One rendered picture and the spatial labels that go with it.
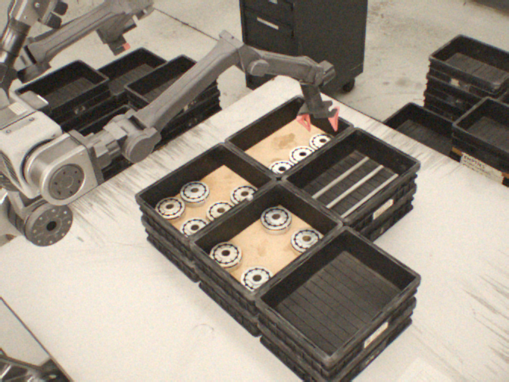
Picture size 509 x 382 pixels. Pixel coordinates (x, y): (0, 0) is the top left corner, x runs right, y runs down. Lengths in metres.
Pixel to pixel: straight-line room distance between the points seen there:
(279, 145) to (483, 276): 0.87
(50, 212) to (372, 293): 0.97
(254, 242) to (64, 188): 0.81
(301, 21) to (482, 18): 1.97
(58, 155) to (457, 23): 3.88
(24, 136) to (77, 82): 2.13
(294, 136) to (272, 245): 0.57
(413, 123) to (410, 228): 1.25
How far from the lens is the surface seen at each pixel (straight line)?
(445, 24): 4.95
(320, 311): 1.93
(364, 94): 4.15
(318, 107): 2.13
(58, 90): 3.61
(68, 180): 1.49
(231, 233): 2.10
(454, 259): 2.27
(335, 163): 2.36
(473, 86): 3.37
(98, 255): 2.34
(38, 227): 1.84
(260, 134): 2.45
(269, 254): 2.06
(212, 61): 1.63
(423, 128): 3.47
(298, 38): 3.47
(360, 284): 1.99
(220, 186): 2.30
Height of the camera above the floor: 2.40
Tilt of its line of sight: 44 degrees down
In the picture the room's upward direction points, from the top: 5 degrees counter-clockwise
